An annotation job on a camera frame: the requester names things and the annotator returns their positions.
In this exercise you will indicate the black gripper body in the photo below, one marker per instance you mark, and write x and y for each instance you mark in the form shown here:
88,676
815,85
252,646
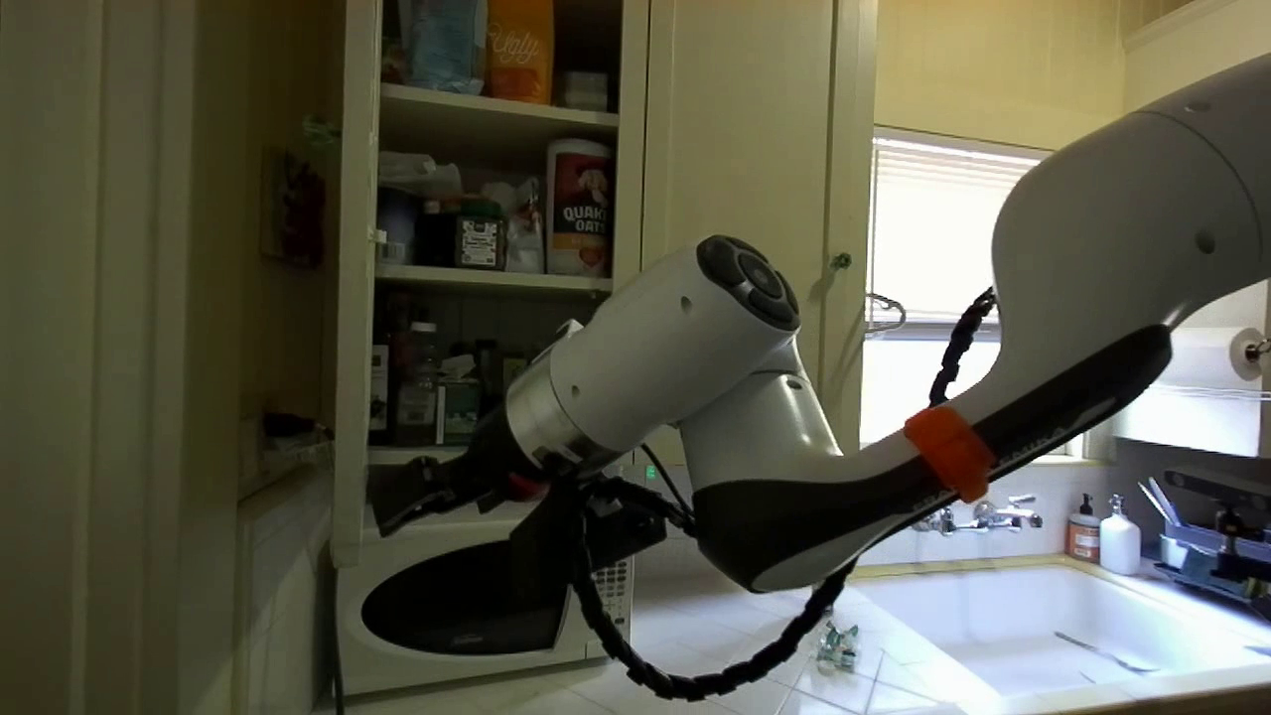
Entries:
481,475

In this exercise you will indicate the cream cabinet door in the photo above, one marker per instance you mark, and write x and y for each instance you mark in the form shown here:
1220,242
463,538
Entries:
276,119

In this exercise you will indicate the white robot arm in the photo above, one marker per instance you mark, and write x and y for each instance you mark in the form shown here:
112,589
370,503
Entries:
1100,258

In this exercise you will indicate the cream upper cabinet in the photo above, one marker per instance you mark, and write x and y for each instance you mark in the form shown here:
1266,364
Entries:
745,119

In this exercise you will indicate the white microwave oven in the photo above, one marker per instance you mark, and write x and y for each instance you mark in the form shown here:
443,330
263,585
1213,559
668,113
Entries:
443,603

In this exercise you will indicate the red white food box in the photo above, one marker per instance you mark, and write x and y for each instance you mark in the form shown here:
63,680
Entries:
577,207

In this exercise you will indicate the crumpled green plastic wrapper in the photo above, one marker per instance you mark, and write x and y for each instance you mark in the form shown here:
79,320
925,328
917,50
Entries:
839,651

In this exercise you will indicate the orange food bag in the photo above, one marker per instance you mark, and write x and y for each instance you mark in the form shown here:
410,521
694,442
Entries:
524,42

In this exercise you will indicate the chrome sink faucet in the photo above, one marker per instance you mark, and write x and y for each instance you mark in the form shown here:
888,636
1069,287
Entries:
988,517

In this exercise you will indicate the window with white blinds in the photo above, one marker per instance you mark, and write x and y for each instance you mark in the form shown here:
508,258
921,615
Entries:
926,260

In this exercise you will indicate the white kitchen sink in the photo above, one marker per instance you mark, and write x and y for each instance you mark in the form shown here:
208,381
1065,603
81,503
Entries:
1069,636

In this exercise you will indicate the red soap bottle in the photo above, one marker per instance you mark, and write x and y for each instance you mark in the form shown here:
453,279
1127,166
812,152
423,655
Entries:
1081,536

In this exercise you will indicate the white soap bottle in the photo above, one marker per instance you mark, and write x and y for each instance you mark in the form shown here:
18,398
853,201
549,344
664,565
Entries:
1118,538

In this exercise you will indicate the dish drying rack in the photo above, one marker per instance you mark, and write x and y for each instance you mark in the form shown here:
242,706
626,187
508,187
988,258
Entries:
1204,517

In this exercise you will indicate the red wall decoration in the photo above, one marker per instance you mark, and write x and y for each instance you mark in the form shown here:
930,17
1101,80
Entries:
301,195

